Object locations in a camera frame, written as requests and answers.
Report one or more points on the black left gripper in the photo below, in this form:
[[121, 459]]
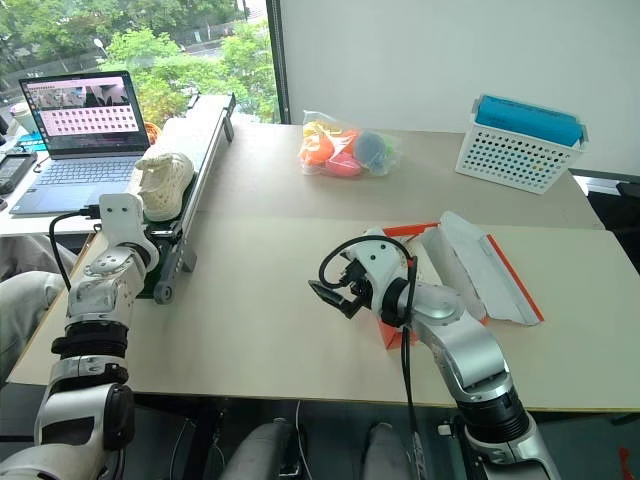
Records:
[[159, 232]]

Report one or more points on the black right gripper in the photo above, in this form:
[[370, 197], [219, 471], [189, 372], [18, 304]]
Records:
[[356, 282]]

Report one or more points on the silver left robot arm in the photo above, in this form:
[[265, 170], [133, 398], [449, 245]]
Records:
[[95, 295]]

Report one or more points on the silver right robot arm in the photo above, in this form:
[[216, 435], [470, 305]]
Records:
[[470, 350]]

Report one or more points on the orange and white shoebox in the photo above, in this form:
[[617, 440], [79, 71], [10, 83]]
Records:
[[485, 270]]

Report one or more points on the cream perforated clog shoe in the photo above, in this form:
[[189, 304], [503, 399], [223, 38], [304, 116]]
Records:
[[165, 182]]

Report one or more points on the grey conveyor belt unit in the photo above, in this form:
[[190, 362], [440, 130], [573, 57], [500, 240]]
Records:
[[210, 150]]

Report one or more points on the grey laptop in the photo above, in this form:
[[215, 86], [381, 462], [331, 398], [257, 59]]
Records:
[[85, 145]]

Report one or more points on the white side desk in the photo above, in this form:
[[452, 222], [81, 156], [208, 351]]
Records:
[[30, 222]]

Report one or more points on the pink plastic toy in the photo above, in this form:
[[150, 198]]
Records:
[[342, 163]]

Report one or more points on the grey trousered person leg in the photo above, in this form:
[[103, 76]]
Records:
[[25, 300]]

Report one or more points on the orange plastic toy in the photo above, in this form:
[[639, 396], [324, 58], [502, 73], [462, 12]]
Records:
[[317, 148]]

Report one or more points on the clear plastic bag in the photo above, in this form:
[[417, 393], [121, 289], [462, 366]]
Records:
[[350, 145]]

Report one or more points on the blue round toy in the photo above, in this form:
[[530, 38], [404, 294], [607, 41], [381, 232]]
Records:
[[369, 145]]

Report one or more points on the grey rounded shape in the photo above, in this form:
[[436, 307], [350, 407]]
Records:
[[260, 450], [384, 452]]

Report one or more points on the black handheld device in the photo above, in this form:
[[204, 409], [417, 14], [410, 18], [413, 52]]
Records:
[[12, 170]]

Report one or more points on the white paper cup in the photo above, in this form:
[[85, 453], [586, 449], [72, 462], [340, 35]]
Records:
[[20, 119]]

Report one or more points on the white perforated plastic basket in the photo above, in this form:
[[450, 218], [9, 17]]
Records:
[[515, 157]]

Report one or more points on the blue box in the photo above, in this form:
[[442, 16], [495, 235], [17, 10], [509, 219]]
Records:
[[530, 122]]

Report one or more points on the black chair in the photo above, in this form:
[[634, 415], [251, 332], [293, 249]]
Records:
[[617, 215]]

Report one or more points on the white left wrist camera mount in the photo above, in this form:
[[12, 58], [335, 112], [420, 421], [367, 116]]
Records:
[[120, 217]]

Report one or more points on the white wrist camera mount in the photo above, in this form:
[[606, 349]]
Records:
[[379, 260], [120, 217]]

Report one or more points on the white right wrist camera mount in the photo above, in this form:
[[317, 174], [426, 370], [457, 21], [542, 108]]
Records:
[[379, 260]]

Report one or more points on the dark window frame post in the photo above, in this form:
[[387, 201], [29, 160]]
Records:
[[278, 60]]

